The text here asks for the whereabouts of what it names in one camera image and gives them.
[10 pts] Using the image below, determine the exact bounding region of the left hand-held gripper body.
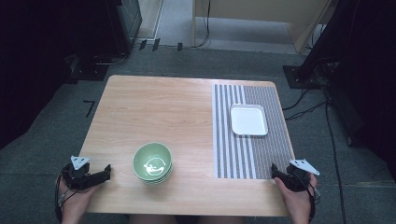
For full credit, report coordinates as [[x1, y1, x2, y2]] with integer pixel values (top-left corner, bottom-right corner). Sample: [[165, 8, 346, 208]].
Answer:
[[62, 155, 105, 191]]

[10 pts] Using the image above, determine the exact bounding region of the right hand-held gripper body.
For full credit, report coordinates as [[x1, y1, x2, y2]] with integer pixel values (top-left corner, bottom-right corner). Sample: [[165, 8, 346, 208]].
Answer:
[[277, 159, 321, 193]]

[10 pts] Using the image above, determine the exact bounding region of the person's left hand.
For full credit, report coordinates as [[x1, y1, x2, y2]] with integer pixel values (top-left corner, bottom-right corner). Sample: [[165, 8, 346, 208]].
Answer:
[[58, 178, 102, 224]]

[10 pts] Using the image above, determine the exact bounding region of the person's right hand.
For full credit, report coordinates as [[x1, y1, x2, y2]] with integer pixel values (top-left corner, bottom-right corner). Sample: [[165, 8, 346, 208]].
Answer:
[[274, 173, 318, 224]]

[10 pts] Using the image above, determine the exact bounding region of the grey striped placemat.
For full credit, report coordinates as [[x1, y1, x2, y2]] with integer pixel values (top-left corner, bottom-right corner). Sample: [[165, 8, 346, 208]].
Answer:
[[211, 82, 295, 180]]

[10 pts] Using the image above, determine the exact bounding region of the green bowl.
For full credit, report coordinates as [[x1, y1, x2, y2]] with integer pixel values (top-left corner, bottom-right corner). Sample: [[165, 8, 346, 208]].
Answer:
[[143, 166, 174, 186], [132, 142, 173, 182]]

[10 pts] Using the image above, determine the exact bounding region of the white square plate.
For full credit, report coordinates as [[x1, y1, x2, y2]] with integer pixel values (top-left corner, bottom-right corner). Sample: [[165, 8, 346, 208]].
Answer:
[[229, 103, 269, 137]]

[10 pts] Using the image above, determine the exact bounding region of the black stand base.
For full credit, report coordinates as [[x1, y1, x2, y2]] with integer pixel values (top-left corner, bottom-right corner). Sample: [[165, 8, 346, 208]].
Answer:
[[68, 54, 110, 82], [282, 63, 326, 91]]

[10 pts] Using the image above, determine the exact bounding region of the beige wooden furniture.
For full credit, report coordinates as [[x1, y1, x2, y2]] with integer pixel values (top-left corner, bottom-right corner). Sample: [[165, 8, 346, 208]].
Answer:
[[191, 0, 339, 54]]

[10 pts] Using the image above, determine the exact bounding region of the black cabinet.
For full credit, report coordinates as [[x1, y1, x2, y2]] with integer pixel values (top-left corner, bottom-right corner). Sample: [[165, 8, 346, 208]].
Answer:
[[104, 0, 144, 58]]

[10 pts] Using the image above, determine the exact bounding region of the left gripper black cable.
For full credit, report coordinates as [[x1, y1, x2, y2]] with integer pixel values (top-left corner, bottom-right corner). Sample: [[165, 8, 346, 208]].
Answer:
[[54, 163, 78, 222]]

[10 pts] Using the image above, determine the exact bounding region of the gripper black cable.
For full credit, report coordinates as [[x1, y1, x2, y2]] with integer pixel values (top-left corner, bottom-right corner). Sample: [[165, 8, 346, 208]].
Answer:
[[292, 172, 318, 224], [54, 163, 78, 222]]

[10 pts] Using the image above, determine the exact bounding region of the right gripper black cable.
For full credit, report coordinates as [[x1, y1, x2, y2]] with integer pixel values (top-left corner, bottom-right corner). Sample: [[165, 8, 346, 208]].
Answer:
[[292, 172, 318, 224]]

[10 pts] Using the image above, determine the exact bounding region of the black floor cable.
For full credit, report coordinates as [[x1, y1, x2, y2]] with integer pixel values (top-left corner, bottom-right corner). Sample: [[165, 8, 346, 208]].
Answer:
[[281, 88, 328, 121], [323, 88, 347, 224]]

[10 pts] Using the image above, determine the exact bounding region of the black hanging cable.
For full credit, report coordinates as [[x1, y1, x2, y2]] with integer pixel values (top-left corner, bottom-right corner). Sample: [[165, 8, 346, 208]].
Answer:
[[190, 0, 211, 49]]

